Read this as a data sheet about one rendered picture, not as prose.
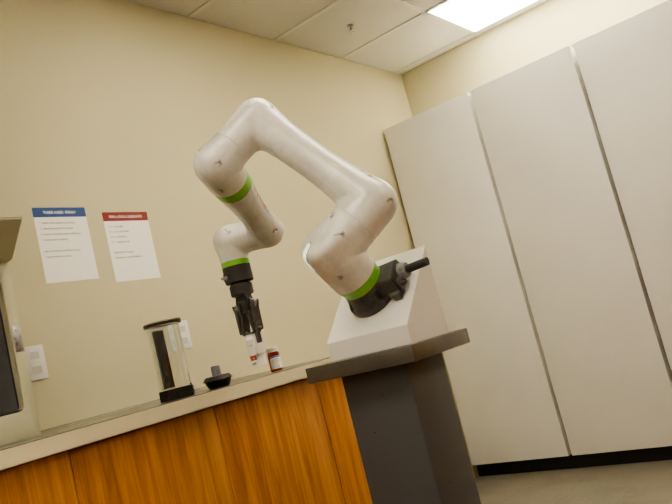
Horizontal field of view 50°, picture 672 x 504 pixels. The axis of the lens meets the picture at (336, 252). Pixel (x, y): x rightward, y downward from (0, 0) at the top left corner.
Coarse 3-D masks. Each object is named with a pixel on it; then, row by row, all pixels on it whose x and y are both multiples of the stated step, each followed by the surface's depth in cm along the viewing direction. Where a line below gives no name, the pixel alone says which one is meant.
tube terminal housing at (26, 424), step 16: (0, 272) 191; (0, 288) 193; (0, 304) 192; (16, 320) 191; (16, 352) 189; (16, 368) 191; (16, 384) 189; (32, 400) 189; (16, 416) 185; (32, 416) 188; (0, 432) 180; (16, 432) 183; (32, 432) 187
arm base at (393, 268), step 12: (384, 264) 185; (396, 264) 184; (408, 264) 182; (420, 264) 180; (384, 276) 182; (396, 276) 182; (408, 276) 182; (372, 288) 182; (384, 288) 182; (396, 288) 181; (348, 300) 186; (360, 300) 183; (372, 300) 183; (384, 300) 184; (396, 300) 182; (360, 312) 186; (372, 312) 184
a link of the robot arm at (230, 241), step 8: (232, 224) 232; (240, 224) 230; (216, 232) 231; (224, 232) 229; (232, 232) 229; (240, 232) 228; (216, 240) 230; (224, 240) 228; (232, 240) 228; (240, 240) 228; (216, 248) 232; (224, 248) 229; (232, 248) 228; (240, 248) 229; (248, 248) 230; (224, 256) 229; (232, 256) 228; (240, 256) 229; (224, 264) 229; (232, 264) 228
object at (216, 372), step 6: (216, 366) 216; (216, 372) 216; (210, 378) 213; (216, 378) 213; (222, 378) 213; (228, 378) 215; (210, 384) 213; (216, 384) 213; (222, 384) 214; (228, 384) 215
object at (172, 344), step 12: (168, 324) 204; (156, 336) 203; (168, 336) 204; (180, 336) 207; (156, 348) 203; (168, 348) 203; (180, 348) 205; (156, 360) 203; (168, 360) 202; (180, 360) 204; (156, 372) 204; (168, 372) 202; (180, 372) 203; (168, 384) 202; (180, 384) 202
